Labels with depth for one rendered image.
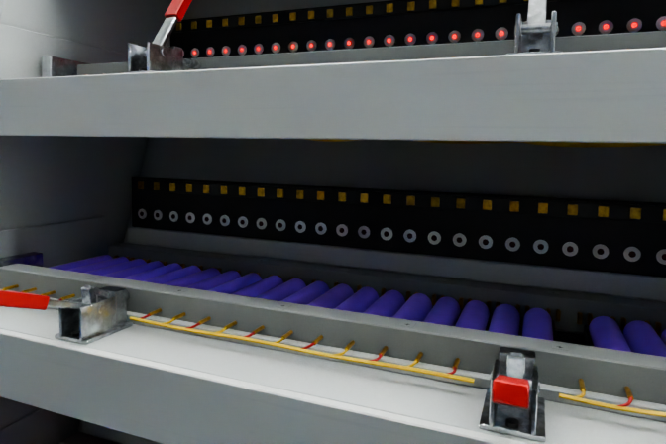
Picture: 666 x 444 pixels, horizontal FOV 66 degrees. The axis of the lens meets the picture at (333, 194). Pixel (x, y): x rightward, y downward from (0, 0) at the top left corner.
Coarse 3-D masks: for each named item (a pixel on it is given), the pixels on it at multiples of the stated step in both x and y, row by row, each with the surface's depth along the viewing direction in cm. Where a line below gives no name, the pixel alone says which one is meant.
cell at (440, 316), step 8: (448, 296) 37; (440, 304) 35; (448, 304) 36; (456, 304) 36; (432, 312) 34; (440, 312) 34; (448, 312) 34; (456, 312) 36; (424, 320) 33; (432, 320) 32; (440, 320) 32; (448, 320) 33; (456, 320) 36
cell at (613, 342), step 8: (592, 320) 34; (600, 320) 33; (608, 320) 33; (592, 328) 33; (600, 328) 32; (608, 328) 31; (616, 328) 31; (592, 336) 32; (600, 336) 30; (608, 336) 30; (616, 336) 30; (600, 344) 30; (608, 344) 29; (616, 344) 29; (624, 344) 29
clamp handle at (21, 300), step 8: (80, 288) 33; (88, 288) 33; (0, 296) 27; (8, 296) 28; (16, 296) 28; (24, 296) 29; (32, 296) 29; (40, 296) 30; (48, 296) 30; (88, 296) 33; (0, 304) 27; (8, 304) 28; (16, 304) 28; (24, 304) 29; (32, 304) 29; (40, 304) 30; (48, 304) 30; (56, 304) 31; (64, 304) 31; (72, 304) 32; (80, 304) 32; (88, 304) 33
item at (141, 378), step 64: (0, 256) 44; (64, 256) 50; (256, 256) 48; (320, 256) 46; (384, 256) 43; (0, 320) 36; (0, 384) 34; (64, 384) 32; (128, 384) 30; (192, 384) 28; (256, 384) 27; (320, 384) 27; (384, 384) 27; (448, 384) 28
